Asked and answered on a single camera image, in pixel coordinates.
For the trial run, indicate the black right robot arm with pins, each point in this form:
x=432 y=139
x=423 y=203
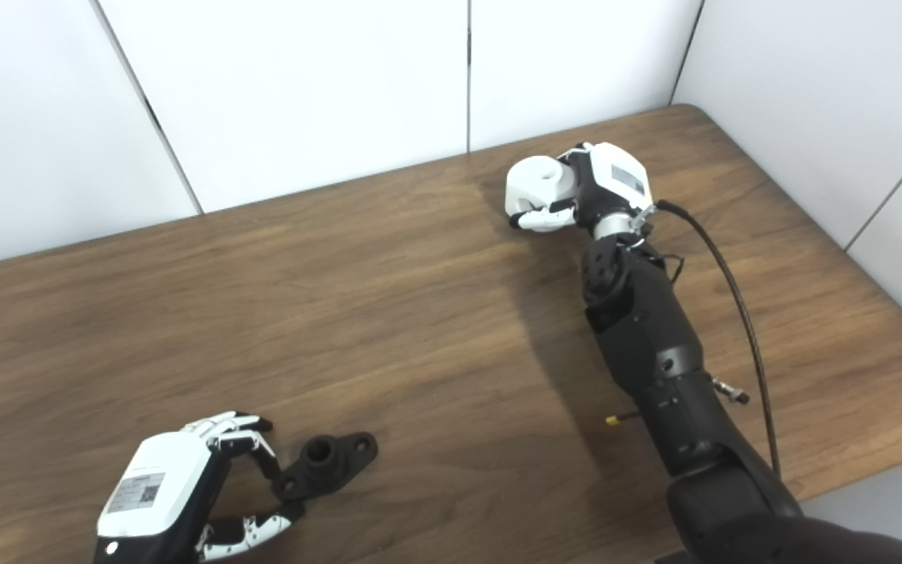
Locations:
x=670 y=368

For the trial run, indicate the black plastic holder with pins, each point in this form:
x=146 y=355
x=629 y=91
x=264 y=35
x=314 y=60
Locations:
x=326 y=466

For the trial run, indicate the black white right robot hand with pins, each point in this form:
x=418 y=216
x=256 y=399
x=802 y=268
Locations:
x=611 y=180

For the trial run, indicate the round white plastic piece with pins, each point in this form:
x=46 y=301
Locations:
x=533 y=184

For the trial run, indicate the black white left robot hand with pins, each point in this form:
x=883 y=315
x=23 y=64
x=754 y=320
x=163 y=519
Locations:
x=157 y=486

